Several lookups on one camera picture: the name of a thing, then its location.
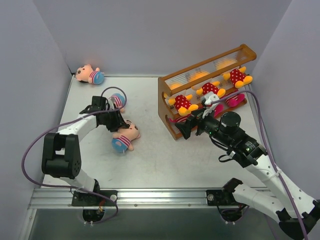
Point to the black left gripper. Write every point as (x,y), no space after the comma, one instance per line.
(116,122)

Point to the aluminium table edge rail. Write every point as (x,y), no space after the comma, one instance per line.
(133,198)

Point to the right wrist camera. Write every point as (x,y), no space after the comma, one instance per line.
(211,100)

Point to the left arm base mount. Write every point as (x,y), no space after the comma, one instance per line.
(95,198)

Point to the wooden toy shelf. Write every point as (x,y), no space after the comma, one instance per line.
(179,80)

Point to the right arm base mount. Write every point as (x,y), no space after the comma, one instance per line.
(224,196)

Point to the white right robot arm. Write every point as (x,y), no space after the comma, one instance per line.
(295,211)

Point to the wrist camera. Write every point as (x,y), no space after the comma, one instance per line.
(109,104)
(211,100)

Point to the black hair boy plush centre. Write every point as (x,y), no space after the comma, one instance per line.
(119,101)

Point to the white pink plush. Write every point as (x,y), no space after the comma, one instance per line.
(235,100)
(218,109)
(173,120)

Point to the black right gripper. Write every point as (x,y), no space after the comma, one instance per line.
(194,123)

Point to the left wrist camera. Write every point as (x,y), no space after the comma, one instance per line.
(109,104)

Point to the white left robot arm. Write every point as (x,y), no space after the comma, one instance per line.
(61,155)

